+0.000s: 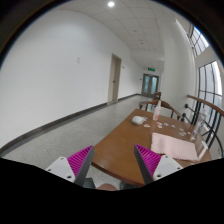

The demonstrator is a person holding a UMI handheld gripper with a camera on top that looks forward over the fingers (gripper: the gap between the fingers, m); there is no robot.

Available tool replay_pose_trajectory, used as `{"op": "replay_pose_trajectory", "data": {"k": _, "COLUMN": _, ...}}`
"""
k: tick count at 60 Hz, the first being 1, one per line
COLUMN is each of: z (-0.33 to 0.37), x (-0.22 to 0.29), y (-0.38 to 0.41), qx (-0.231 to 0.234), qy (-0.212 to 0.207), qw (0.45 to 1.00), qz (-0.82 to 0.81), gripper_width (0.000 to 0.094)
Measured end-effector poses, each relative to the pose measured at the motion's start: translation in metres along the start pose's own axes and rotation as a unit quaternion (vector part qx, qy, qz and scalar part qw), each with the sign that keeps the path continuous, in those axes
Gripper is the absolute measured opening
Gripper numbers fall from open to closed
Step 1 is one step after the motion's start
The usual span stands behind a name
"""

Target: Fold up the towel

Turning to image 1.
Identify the round ceiling light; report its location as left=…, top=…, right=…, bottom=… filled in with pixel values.
left=108, top=1, right=115, bottom=7

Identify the large window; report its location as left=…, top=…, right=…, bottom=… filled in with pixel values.
left=188, top=25, right=224, bottom=134

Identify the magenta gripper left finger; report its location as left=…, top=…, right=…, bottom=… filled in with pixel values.
left=46, top=145, right=95, bottom=186

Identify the white computer mouse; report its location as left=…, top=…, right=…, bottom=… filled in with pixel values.
left=132, top=116, right=146, bottom=125

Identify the clear plastic bottle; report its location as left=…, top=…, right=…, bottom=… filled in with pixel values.
left=190, top=109, right=207, bottom=141

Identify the glass double door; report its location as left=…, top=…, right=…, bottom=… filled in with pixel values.
left=142, top=74, right=159, bottom=98

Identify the pink towel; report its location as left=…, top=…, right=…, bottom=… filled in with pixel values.
left=151, top=133, right=198, bottom=162

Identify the wooden chair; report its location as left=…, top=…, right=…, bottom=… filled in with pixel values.
left=139, top=100, right=181, bottom=120

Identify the clear bottle pink liquid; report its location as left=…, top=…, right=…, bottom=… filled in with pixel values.
left=153, top=100, right=161, bottom=121

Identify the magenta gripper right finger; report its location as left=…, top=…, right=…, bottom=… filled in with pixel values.
left=134, top=144, right=182, bottom=184

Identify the beige door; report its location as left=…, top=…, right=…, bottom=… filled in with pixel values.
left=107, top=55, right=122, bottom=104

